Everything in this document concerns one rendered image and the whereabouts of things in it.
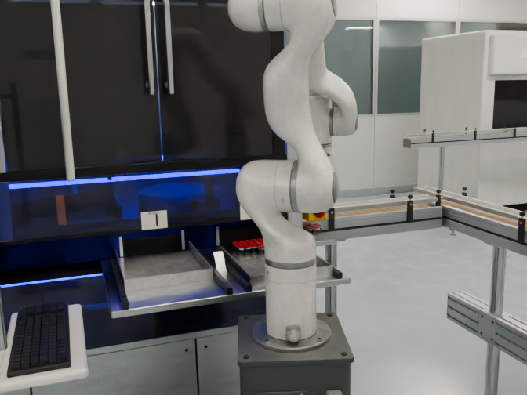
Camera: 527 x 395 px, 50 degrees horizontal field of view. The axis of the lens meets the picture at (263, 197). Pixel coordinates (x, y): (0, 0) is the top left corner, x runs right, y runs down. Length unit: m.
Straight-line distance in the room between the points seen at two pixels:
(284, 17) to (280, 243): 0.48
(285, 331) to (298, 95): 0.54
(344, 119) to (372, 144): 5.95
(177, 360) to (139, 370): 0.13
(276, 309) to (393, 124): 6.40
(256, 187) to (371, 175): 6.31
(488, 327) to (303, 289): 1.27
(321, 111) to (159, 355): 1.03
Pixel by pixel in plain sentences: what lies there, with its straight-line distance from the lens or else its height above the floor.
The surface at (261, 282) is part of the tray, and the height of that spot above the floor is 0.89.
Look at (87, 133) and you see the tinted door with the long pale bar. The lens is 1.86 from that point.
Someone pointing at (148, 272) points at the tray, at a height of 0.88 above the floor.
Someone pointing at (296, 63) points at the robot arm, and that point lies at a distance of 1.20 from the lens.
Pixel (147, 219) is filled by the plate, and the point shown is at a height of 1.03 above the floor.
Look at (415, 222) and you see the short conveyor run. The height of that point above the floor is 0.88.
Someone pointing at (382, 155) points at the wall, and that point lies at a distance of 7.57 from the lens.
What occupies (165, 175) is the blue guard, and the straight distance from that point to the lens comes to 1.89.
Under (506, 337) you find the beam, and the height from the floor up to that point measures 0.50.
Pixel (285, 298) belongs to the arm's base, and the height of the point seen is 0.98.
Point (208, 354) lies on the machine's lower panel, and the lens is 2.11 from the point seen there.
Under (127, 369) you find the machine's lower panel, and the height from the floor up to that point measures 0.51.
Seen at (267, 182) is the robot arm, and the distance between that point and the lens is 1.24.
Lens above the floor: 1.45
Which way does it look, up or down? 11 degrees down
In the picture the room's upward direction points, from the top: 1 degrees counter-clockwise
